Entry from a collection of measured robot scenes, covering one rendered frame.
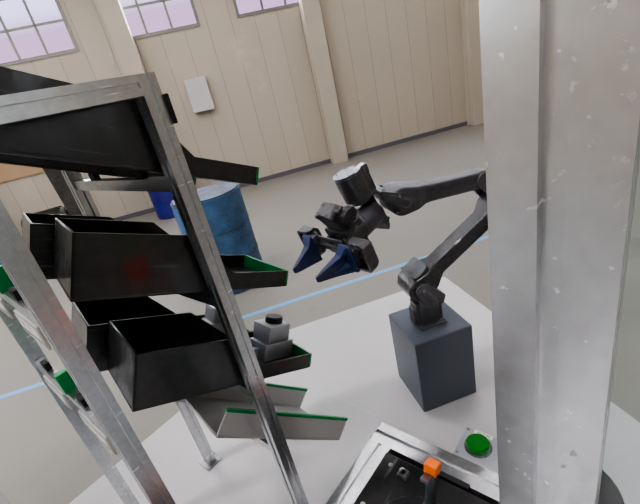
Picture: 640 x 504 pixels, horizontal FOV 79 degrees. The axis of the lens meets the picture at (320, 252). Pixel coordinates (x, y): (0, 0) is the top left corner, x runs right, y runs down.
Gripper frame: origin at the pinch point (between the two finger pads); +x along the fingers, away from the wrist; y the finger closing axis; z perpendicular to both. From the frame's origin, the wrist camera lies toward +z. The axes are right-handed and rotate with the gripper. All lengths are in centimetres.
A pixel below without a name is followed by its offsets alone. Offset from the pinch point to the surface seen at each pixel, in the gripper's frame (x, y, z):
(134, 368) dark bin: 32.1, 7.2, 12.6
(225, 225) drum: -68, -250, -86
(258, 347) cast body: 17.9, 1.4, -3.2
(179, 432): 40, -38, -37
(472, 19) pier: -740, -400, -123
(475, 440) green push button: 1.2, 25.1, -34.8
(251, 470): 33, -13, -39
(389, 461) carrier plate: 13.9, 15.9, -31.8
